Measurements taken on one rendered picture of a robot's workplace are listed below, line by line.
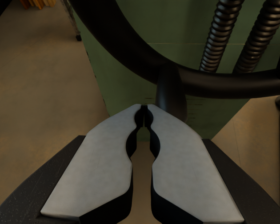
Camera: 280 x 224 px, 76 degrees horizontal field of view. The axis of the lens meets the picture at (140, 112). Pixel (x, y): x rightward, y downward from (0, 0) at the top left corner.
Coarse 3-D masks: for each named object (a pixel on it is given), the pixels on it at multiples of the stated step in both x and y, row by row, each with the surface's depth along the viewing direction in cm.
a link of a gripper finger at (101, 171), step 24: (120, 120) 10; (96, 144) 8; (120, 144) 8; (72, 168) 7; (96, 168) 7; (120, 168) 7; (72, 192) 6; (96, 192) 6; (120, 192) 6; (48, 216) 6; (72, 216) 5; (96, 216) 6; (120, 216) 7
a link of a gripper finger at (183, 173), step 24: (144, 120) 12; (168, 120) 10; (168, 144) 8; (192, 144) 8; (168, 168) 7; (192, 168) 7; (216, 168) 7; (168, 192) 6; (192, 192) 6; (216, 192) 6; (168, 216) 6; (192, 216) 6; (216, 216) 5; (240, 216) 5
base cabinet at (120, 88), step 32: (128, 0) 29; (160, 0) 29; (192, 0) 29; (256, 0) 28; (160, 32) 34; (192, 32) 34; (96, 64) 42; (192, 64) 41; (224, 64) 40; (128, 96) 53; (192, 96) 52; (192, 128) 72
